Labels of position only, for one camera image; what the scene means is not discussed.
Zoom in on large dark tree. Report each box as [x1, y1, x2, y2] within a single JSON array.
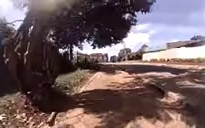
[[3, 0, 157, 98]]

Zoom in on grass patch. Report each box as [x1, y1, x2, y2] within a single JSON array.
[[54, 68, 96, 94]]

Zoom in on building behind white wall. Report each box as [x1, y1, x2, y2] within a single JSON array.
[[165, 34, 205, 50]]

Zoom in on long white wall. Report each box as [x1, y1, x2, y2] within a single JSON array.
[[142, 44, 205, 63]]

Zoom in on stony earth bank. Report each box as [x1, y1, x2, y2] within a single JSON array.
[[0, 91, 58, 128]]

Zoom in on group of distant trees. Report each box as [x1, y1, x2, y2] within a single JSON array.
[[118, 44, 149, 62]]

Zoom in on shaded dirt road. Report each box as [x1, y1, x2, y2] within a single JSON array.
[[101, 61, 205, 128]]

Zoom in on reddish dirt path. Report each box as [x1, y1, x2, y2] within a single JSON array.
[[39, 70, 198, 128]]

